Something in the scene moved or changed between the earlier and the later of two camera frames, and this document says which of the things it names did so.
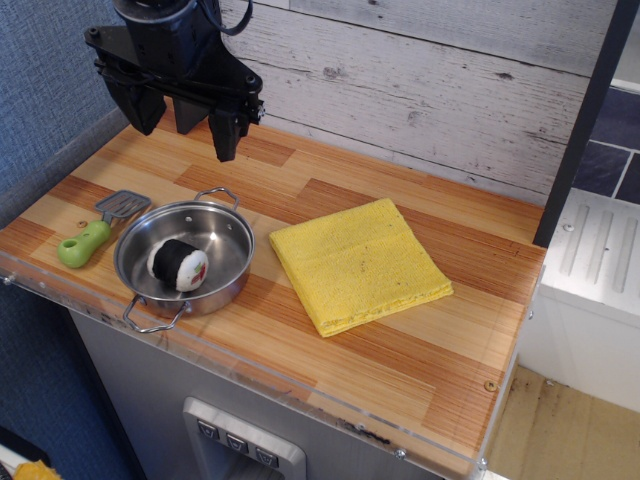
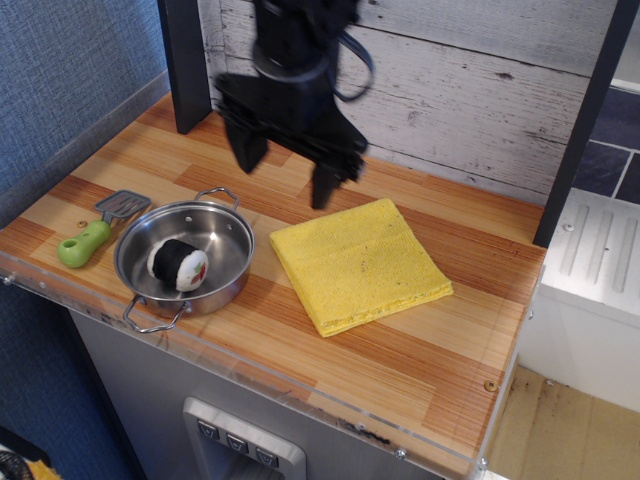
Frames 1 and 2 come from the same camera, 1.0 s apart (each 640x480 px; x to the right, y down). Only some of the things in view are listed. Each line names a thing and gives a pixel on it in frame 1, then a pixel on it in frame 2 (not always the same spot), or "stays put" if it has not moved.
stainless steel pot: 210,223 stays put
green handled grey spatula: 124,203 stays put
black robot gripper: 169,47 -> 294,105
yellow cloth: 359,264 stays put
